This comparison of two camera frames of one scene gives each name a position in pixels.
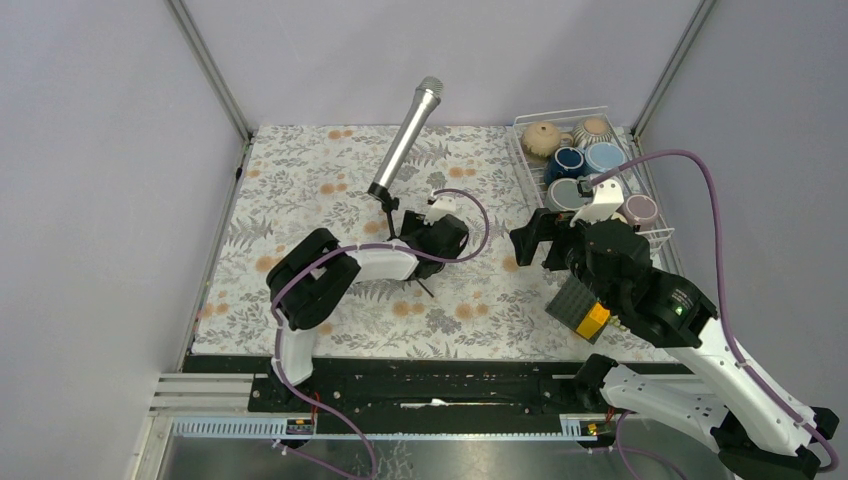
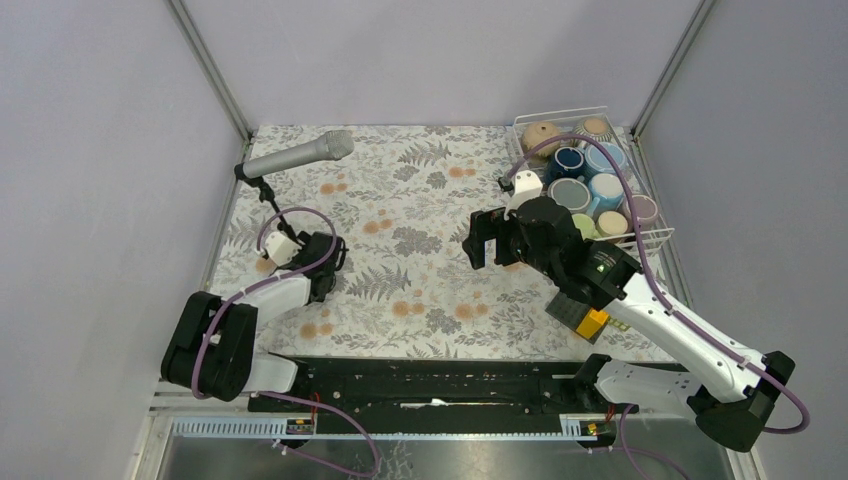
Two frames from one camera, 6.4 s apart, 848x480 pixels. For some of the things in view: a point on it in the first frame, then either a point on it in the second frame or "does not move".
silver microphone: x=427 y=95 → x=332 y=145
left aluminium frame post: x=184 y=18 does not move
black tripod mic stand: x=390 y=202 → x=266 y=193
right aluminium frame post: x=700 y=15 does not move
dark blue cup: x=567 y=162 does not move
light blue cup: x=604 y=156 does not move
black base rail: x=412 y=388 does not move
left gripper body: x=414 y=225 → x=303 y=239
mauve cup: x=639 y=210 does not move
